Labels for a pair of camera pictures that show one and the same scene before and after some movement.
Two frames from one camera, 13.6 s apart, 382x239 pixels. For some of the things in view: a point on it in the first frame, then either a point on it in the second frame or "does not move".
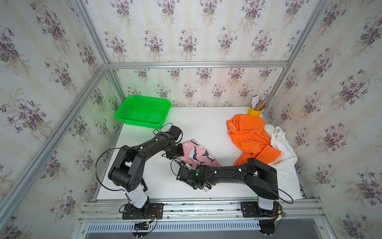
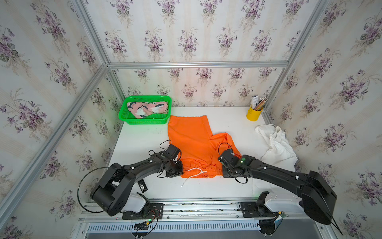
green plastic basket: [143, 111] does not move
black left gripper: [180, 152] → [179, 171]
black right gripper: [194, 171] → [224, 174]
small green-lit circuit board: [143, 225] does not move
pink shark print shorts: [195, 156] → [138, 108]
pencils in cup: [257, 104] does not move
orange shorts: [250, 135] → [199, 149]
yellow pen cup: [253, 112] does not move
